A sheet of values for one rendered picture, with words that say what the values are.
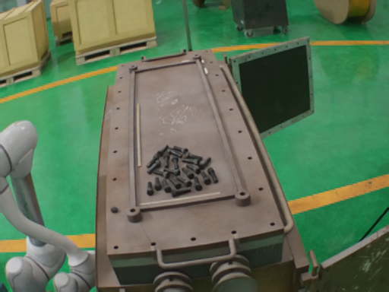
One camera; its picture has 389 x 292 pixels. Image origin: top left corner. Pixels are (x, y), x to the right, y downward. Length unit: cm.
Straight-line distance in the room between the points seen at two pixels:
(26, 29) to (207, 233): 569
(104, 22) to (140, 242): 534
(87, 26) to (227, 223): 538
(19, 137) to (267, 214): 82
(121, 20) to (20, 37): 163
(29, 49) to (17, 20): 57
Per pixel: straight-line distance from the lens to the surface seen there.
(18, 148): 151
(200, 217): 126
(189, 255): 120
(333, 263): 129
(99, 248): 142
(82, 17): 638
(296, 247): 133
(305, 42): 288
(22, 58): 679
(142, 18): 637
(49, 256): 188
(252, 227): 121
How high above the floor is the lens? 217
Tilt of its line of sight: 33 degrees down
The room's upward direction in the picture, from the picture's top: 7 degrees counter-clockwise
